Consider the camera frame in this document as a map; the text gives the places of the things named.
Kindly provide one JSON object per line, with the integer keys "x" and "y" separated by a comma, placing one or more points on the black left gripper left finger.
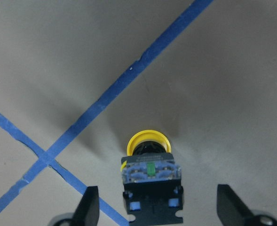
{"x": 87, "y": 212}

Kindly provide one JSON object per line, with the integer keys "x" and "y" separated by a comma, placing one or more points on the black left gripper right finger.
{"x": 231, "y": 210}

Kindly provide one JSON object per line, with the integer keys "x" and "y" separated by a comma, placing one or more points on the yellow push button switch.
{"x": 152, "y": 180}

